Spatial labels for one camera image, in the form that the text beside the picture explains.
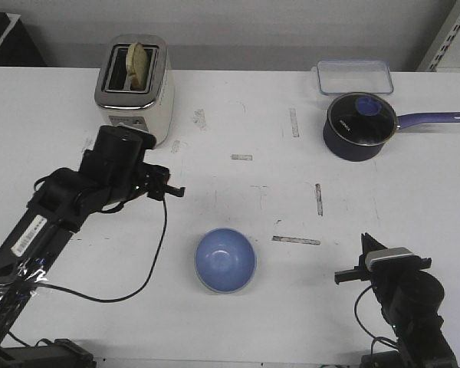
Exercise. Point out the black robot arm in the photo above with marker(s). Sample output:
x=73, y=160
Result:
x=410, y=299
x=111, y=174

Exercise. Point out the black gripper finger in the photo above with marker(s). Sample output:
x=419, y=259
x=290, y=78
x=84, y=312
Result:
x=174, y=191
x=369, y=244

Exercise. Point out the blue bowl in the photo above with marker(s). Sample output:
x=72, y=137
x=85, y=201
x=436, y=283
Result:
x=225, y=261

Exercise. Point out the white metal shelf upright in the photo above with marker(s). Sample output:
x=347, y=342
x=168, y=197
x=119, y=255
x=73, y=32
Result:
x=443, y=55

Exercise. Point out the black box at back left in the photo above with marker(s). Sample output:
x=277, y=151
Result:
x=17, y=49

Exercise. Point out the glass pot lid blue knob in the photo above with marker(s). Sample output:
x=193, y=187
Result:
x=362, y=119

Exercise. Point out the dark blue saucepan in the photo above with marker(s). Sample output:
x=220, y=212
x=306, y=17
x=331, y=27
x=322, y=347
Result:
x=355, y=153

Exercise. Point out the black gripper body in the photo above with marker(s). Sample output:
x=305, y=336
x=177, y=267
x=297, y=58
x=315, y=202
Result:
x=383, y=270
x=152, y=181

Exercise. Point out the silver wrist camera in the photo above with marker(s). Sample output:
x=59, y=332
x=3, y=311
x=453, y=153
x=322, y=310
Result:
x=377, y=258

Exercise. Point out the clear plastic food container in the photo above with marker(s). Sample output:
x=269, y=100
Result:
x=335, y=77

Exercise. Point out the white two-slot toaster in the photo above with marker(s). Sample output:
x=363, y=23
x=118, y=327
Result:
x=149, y=110

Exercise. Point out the toast slice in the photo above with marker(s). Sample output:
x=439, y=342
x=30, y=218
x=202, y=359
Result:
x=136, y=63

